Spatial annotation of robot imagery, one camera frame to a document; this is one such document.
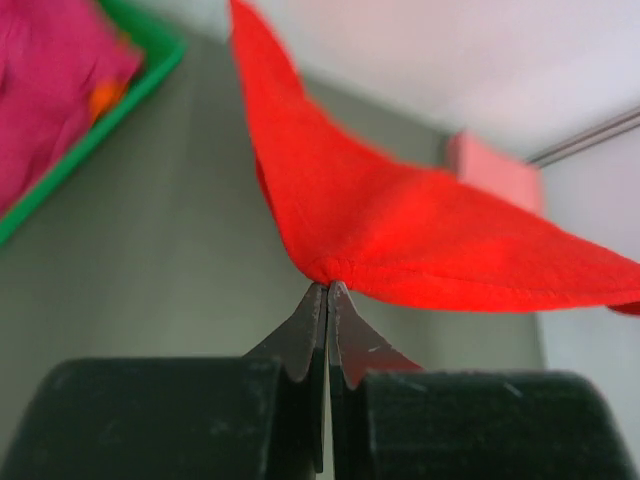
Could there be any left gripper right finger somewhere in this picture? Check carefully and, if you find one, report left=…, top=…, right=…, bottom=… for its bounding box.
left=327, top=282, right=639, bottom=479

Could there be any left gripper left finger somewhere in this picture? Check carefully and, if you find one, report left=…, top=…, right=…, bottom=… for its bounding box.
left=1, top=284, right=327, bottom=480

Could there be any red t shirt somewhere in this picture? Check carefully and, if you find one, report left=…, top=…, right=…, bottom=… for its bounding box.
left=230, top=1, right=639, bottom=315

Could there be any folded pink t shirt stack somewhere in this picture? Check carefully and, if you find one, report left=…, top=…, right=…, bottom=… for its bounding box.
left=446, top=131, right=544, bottom=215

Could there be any green plastic bin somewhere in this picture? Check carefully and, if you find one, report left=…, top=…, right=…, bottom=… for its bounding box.
left=1, top=0, right=186, bottom=242

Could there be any magenta t shirt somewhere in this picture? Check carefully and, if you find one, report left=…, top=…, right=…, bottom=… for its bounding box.
left=1, top=1, right=143, bottom=211

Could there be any right corner aluminium post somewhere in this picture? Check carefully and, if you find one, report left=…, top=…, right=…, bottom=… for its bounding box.
left=527, top=106, right=640, bottom=168

